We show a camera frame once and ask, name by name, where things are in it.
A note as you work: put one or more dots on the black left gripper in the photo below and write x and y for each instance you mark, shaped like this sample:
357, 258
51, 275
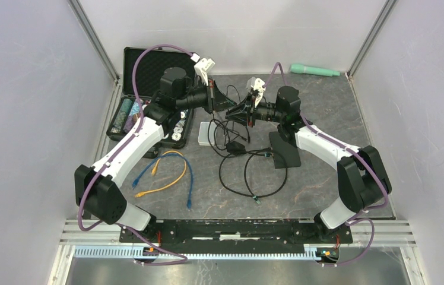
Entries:
219, 101

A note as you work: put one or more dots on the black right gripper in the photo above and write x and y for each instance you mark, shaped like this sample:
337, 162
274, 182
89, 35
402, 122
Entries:
244, 114

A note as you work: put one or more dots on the white network switch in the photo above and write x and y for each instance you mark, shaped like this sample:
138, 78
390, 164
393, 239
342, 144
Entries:
206, 134

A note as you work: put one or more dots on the black router box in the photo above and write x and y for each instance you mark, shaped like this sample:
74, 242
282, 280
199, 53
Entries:
287, 156

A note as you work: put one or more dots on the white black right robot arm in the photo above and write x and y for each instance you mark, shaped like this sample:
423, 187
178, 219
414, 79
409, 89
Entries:
363, 182

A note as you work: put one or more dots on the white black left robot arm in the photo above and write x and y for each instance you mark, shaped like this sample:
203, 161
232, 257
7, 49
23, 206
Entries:
97, 187

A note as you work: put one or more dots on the black power adapter plug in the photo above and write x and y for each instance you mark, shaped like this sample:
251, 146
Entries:
236, 148

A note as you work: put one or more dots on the mint green flashlight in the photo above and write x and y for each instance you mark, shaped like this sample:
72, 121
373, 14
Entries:
303, 69

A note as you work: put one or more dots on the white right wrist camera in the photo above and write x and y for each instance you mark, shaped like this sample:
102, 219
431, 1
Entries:
256, 88

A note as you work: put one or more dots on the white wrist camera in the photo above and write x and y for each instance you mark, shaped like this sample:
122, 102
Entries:
256, 88
202, 68

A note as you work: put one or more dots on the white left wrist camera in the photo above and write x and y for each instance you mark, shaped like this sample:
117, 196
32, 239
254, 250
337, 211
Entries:
202, 68

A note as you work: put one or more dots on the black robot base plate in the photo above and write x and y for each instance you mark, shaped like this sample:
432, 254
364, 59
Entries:
239, 247

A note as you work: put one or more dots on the aluminium frame rail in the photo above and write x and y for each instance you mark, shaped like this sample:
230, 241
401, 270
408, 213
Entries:
382, 233

